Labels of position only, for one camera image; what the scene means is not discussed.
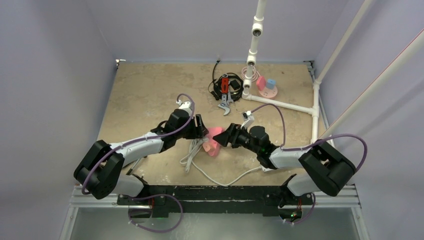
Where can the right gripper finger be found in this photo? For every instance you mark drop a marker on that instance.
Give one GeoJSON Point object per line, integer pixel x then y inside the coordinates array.
{"type": "Point", "coordinates": [232, 129]}
{"type": "Point", "coordinates": [223, 139]}

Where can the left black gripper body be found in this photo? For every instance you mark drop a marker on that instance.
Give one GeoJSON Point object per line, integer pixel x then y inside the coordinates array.
{"type": "Point", "coordinates": [190, 131]}

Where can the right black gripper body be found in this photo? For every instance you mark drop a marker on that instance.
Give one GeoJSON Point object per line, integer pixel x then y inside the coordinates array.
{"type": "Point", "coordinates": [234, 134]}

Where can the pink power strip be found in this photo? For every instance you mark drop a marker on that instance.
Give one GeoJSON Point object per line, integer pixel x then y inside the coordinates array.
{"type": "Point", "coordinates": [212, 132]}

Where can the salmon pink USB charger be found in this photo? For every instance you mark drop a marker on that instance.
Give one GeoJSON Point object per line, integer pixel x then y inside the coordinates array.
{"type": "Point", "coordinates": [208, 147]}

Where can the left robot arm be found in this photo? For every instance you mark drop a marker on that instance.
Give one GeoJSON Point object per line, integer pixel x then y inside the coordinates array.
{"type": "Point", "coordinates": [99, 171]}

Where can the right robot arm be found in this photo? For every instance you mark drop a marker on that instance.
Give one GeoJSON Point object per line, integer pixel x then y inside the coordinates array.
{"type": "Point", "coordinates": [326, 169]}

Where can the round pink socket base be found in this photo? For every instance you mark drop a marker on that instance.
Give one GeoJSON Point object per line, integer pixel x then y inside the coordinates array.
{"type": "Point", "coordinates": [268, 93]}

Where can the pink plug on base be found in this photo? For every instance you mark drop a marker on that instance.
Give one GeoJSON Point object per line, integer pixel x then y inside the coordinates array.
{"type": "Point", "coordinates": [261, 83]}

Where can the blue plug on base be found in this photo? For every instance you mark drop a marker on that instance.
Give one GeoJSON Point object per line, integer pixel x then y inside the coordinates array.
{"type": "Point", "coordinates": [270, 84]}

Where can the black power adapter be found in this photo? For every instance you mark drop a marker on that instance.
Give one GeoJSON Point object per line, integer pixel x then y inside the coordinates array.
{"type": "Point", "coordinates": [235, 84]}

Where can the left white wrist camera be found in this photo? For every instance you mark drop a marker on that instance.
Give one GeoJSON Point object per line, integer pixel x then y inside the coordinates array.
{"type": "Point", "coordinates": [186, 106]}

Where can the red handled adjustable wrench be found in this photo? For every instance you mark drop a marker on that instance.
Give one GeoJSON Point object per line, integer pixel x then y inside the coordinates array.
{"type": "Point", "coordinates": [224, 105]}

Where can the black handled hammer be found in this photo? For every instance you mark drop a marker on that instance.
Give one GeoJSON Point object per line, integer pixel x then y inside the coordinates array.
{"type": "Point", "coordinates": [133, 166]}

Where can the white PVC pipe frame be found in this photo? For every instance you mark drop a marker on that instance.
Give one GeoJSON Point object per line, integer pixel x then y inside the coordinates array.
{"type": "Point", "coordinates": [257, 30]}

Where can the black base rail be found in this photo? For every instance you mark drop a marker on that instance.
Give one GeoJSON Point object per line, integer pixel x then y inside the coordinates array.
{"type": "Point", "coordinates": [267, 201]}

